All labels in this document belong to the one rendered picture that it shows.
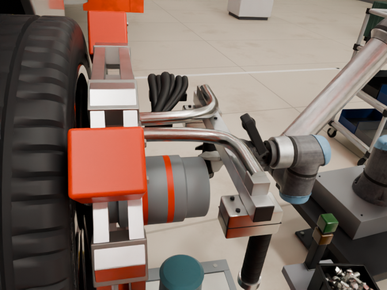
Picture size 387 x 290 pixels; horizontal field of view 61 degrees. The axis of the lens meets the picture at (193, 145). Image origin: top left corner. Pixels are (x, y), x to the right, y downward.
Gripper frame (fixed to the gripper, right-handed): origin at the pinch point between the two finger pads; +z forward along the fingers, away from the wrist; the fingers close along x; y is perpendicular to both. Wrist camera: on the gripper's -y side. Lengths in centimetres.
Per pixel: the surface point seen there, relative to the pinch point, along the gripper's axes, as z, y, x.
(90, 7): 46, 27, 344
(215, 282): -16, 75, 12
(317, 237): -34.0, 24.1, -13.0
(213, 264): -17, 75, 20
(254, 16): -259, 76, 595
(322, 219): -34.0, 17.7, -12.0
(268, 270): -45, 83, 20
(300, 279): -31, 38, -16
